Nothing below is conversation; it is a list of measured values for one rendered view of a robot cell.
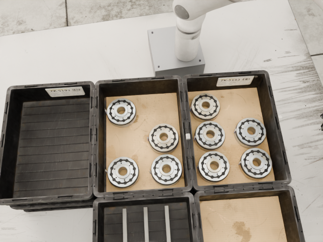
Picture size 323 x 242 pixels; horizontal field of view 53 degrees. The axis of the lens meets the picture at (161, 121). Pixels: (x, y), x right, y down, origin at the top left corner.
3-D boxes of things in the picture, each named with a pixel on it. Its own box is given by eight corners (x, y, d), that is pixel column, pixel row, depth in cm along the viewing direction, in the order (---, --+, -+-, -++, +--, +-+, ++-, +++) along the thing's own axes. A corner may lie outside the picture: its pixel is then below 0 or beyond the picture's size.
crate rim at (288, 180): (181, 78, 114) (181, 74, 112) (266, 72, 115) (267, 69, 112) (192, 192, 99) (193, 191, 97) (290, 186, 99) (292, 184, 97)
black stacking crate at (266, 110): (180, 91, 123) (182, 76, 113) (258, 86, 123) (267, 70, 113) (191, 197, 108) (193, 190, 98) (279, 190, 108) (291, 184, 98)
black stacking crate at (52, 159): (21, 101, 122) (8, 87, 112) (100, 96, 123) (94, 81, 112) (10, 209, 107) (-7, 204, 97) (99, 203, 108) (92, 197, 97)
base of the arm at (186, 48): (171, 45, 131) (172, 17, 116) (192, 39, 132) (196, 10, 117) (178, 64, 128) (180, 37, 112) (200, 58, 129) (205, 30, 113)
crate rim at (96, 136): (95, 83, 114) (94, 80, 112) (181, 78, 114) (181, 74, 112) (94, 199, 99) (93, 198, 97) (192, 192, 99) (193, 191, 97)
